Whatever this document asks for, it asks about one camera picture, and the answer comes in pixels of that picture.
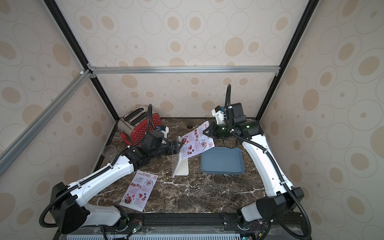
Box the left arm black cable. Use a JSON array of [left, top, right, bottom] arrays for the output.
[[38, 103, 169, 229]]

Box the red polka dot toaster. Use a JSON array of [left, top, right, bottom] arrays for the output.
[[118, 105, 162, 146]]

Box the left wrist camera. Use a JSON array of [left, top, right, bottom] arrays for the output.
[[157, 125, 169, 138]]

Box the clear drinking glass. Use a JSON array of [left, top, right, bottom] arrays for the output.
[[102, 145, 118, 163]]

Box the horizontal aluminium frame bar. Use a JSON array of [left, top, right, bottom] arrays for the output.
[[91, 66, 280, 74]]

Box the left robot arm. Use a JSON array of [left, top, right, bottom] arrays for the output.
[[39, 130, 183, 234]]

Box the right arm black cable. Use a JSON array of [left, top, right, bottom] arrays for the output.
[[224, 83, 313, 240]]

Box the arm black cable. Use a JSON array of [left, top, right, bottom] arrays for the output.
[[38, 103, 169, 229], [224, 83, 313, 240]]

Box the left aluminium frame bar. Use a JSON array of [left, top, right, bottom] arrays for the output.
[[1, 70, 91, 175]]

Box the blue grey tray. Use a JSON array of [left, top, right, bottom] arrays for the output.
[[201, 147, 245, 175]]

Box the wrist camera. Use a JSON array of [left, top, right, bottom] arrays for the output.
[[157, 125, 169, 138], [212, 106, 228, 125]]

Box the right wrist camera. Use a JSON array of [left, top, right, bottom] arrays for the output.
[[212, 106, 228, 125]]

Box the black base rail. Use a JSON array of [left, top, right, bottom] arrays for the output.
[[54, 213, 293, 240]]

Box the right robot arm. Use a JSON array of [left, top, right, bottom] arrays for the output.
[[203, 103, 304, 222]]

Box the old pink menu sheet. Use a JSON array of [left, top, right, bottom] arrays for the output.
[[120, 171, 159, 212]]

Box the new menu sheet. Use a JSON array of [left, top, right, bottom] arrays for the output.
[[179, 121, 215, 160]]

